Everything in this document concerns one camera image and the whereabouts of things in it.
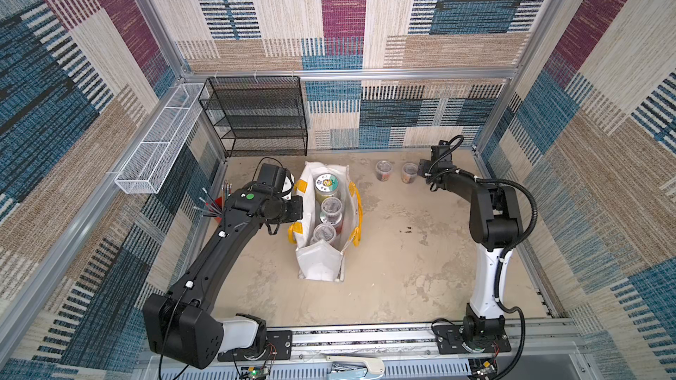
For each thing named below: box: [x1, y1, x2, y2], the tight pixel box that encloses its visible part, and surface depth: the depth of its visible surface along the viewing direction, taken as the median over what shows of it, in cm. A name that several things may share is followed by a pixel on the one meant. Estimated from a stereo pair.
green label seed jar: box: [314, 173, 339, 204], surface depth 89 cm
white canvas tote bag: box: [287, 161, 363, 283], surface depth 86 cm
